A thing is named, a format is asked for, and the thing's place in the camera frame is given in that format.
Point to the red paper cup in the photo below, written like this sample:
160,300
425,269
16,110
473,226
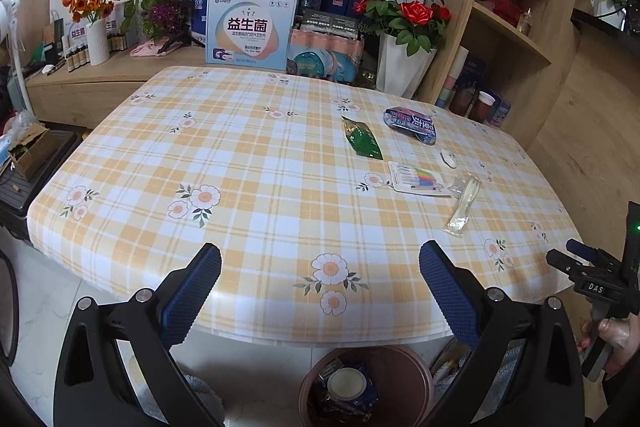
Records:
481,107

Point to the orange flowers in white vase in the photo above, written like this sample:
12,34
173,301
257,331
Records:
90,26

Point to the person's right hand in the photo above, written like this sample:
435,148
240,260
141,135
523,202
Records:
621,335

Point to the small purple blue box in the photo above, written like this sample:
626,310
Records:
498,113

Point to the wooden shelf unit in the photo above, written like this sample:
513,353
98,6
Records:
574,95

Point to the green gold snack wrapper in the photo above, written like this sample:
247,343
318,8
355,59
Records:
361,139

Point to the yellow plaid flowered tablecloth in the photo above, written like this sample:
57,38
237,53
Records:
317,247

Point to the clear crumpled plastic bag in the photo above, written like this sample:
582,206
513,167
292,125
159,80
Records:
457,187

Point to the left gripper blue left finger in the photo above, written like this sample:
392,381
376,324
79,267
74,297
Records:
184,292

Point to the red rose bouquet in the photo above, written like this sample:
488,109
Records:
413,24

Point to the white blue probiotic box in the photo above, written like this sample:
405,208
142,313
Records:
249,33

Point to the colourful marker pen pack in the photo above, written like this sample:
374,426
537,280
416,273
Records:
411,180

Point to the white desk fan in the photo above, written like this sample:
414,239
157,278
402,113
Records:
9,10

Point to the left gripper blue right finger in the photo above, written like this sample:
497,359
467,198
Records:
455,290

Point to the cream tape roll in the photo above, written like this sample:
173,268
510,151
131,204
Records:
460,217

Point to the white flower vase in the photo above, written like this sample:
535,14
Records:
400,74

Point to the brown plastic cup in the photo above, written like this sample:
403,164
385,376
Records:
463,98

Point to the pink teal striped gift box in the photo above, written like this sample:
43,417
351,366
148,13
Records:
322,56

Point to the stack of pastel cups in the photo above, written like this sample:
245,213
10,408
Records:
452,77

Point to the brown round trash bin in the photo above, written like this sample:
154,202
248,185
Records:
379,386

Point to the blue pink crumpled wrapper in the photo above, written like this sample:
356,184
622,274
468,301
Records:
409,121

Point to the green lidded paper bowl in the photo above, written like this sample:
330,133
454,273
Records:
351,387

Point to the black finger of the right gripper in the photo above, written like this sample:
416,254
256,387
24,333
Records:
578,262

